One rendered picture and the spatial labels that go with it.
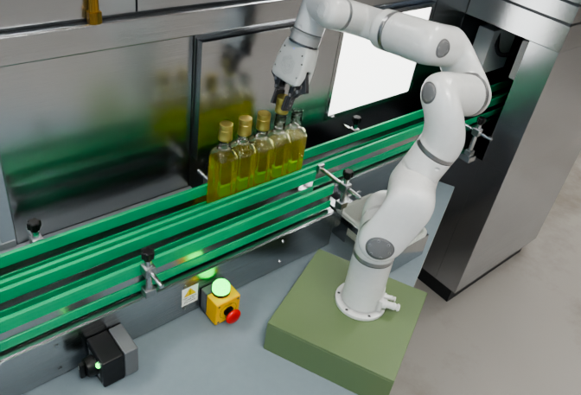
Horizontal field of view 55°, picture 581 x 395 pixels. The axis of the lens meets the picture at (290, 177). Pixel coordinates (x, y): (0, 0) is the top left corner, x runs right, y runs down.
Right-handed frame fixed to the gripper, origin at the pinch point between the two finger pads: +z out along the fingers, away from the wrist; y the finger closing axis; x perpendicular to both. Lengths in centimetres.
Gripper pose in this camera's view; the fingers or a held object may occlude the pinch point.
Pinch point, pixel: (283, 99)
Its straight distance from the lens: 145.0
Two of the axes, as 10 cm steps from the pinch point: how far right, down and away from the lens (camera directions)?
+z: -3.4, 8.6, 3.9
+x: 7.0, -0.5, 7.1
